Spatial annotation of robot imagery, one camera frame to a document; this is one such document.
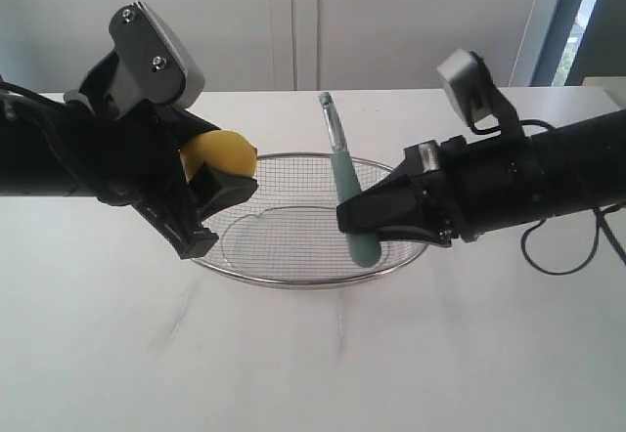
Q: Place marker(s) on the teal handled peeler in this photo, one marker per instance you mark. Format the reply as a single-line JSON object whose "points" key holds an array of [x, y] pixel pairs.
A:
{"points": [[364, 249]]}

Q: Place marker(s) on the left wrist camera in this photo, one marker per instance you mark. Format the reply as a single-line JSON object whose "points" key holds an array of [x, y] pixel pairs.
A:
{"points": [[156, 56]]}

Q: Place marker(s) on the yellow lemon with sticker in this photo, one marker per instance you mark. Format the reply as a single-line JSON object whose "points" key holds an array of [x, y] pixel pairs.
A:
{"points": [[226, 151]]}

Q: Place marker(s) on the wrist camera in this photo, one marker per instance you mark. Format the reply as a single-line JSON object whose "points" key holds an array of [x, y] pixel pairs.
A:
{"points": [[156, 56], [475, 98]]}

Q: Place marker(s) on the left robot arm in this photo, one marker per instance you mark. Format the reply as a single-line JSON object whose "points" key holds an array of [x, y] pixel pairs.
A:
{"points": [[32, 148]]}

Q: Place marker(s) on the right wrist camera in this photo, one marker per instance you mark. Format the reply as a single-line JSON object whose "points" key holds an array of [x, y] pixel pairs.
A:
{"points": [[475, 98]]}

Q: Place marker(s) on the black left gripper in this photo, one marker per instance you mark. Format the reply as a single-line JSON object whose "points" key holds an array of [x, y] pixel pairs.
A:
{"points": [[126, 151]]}

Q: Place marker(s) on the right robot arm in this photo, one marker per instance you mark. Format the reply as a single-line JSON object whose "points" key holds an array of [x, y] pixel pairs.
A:
{"points": [[508, 182]]}

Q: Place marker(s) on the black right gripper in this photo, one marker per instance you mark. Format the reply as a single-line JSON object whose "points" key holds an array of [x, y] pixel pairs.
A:
{"points": [[417, 201]]}

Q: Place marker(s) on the oval wire mesh basket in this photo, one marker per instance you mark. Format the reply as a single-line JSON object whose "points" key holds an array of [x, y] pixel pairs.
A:
{"points": [[286, 235]]}

